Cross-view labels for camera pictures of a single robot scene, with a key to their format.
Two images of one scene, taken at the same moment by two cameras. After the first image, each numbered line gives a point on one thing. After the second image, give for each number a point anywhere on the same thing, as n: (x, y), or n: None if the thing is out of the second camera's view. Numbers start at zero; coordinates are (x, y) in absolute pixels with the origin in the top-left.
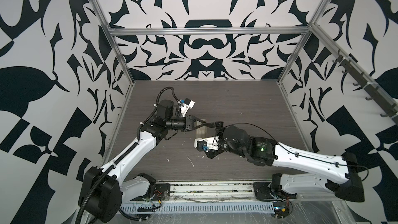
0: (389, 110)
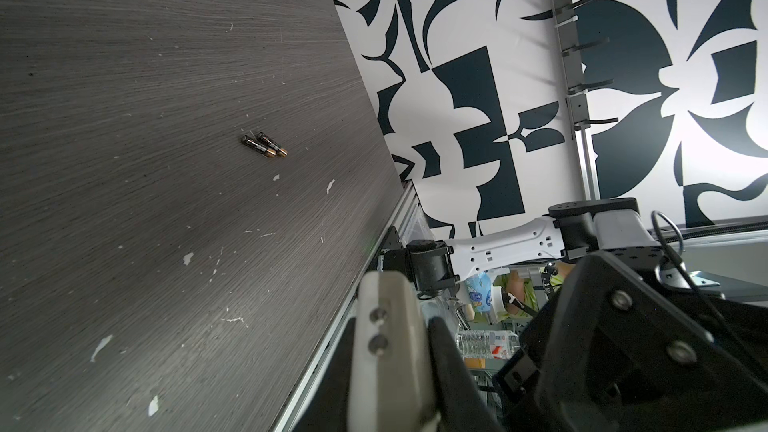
0: (564, 14)
